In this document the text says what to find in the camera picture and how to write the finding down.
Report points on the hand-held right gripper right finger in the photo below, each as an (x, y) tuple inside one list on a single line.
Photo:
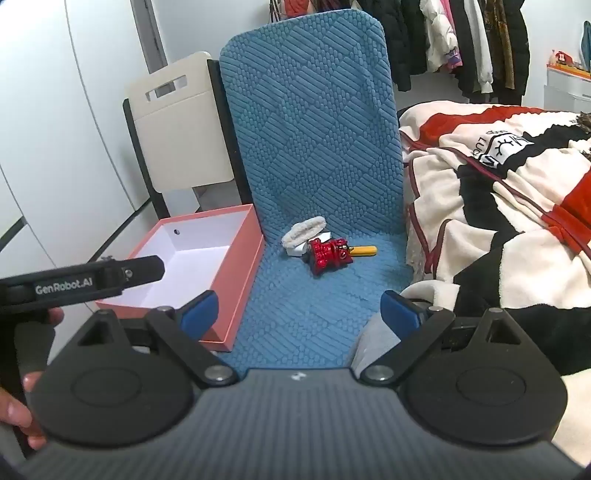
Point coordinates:
[(398, 316)]

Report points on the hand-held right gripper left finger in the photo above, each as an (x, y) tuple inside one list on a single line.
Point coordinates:
[(201, 316)]

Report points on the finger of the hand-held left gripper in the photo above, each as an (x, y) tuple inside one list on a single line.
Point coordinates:
[(145, 268)]

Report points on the pink cardboard box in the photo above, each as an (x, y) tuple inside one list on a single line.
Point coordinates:
[(249, 258)]

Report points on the white charger cube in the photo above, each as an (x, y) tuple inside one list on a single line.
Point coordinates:
[(295, 252)]

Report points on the person's left hand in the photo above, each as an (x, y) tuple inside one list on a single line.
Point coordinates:
[(18, 410)]

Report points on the floral cream pillow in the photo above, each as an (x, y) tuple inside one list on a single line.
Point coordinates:
[(369, 344)]

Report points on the red shiny hair bow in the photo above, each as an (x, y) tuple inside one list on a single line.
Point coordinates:
[(325, 256)]

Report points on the cream folding chair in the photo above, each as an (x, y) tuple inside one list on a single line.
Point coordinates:
[(180, 129)]

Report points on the red white black printed blanket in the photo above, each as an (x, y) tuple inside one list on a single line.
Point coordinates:
[(508, 207)]

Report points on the white wardrobe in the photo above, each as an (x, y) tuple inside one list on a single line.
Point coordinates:
[(69, 115)]

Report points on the blue textured blanket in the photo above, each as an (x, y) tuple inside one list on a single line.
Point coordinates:
[(300, 138)]

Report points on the brown patterned cloth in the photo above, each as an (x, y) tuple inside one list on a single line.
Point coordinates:
[(581, 127)]

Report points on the row of hanging clothes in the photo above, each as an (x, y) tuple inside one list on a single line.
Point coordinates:
[(461, 46)]

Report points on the white drawer cabinet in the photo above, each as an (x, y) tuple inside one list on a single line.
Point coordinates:
[(565, 92)]

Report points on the small red toy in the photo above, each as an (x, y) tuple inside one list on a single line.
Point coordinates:
[(561, 57)]

